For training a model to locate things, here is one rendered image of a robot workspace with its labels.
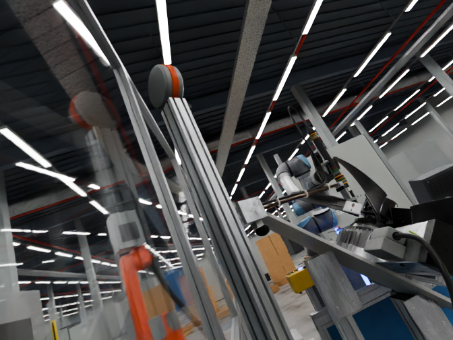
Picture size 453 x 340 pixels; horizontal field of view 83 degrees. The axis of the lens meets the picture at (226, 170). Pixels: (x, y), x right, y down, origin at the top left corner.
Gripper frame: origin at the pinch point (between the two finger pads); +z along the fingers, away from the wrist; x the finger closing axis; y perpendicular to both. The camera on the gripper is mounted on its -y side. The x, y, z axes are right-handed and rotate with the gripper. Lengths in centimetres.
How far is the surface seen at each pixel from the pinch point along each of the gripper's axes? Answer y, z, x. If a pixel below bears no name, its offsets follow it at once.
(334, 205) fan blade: 19.8, 4.0, 12.1
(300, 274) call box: 43, -34, 31
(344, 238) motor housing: 32.9, 9.3, 17.6
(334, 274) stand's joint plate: 42, 15, 30
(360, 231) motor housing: 32.7, 13.1, 12.2
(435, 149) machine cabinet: -47, -760, -759
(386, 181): 11, -182, -140
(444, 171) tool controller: 26, -32, -72
